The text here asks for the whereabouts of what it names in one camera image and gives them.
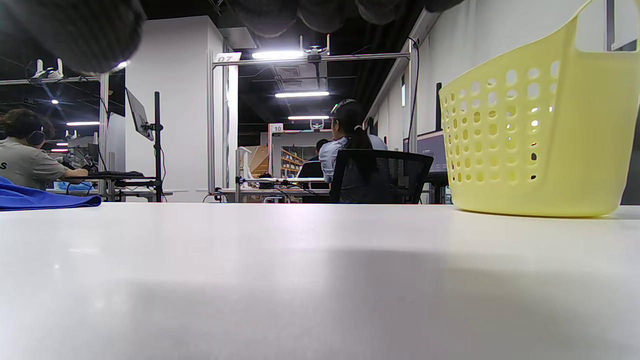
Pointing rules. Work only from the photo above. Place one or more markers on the person's right hand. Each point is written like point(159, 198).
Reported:
point(80, 30)

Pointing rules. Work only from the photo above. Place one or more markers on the blue t-shirt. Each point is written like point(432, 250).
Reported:
point(40, 197)

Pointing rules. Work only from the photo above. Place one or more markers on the black monitor on pole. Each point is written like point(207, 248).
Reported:
point(139, 117)

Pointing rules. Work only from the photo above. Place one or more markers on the black keyboard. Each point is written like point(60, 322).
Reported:
point(117, 174)

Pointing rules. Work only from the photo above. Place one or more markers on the ceiling light bar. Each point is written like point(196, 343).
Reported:
point(302, 94)
point(277, 54)
point(309, 117)

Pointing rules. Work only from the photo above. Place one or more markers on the white desk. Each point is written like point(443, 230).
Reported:
point(280, 190)

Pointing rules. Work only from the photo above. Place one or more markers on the black mesh office chair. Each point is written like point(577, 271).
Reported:
point(390, 175)

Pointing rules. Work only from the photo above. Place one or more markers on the dark computer monitor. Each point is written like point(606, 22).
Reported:
point(434, 150)

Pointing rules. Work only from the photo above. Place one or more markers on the yellow perforated plastic basket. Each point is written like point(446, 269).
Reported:
point(540, 165)

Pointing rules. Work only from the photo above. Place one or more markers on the aluminium frame rig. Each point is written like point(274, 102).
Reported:
point(310, 58)

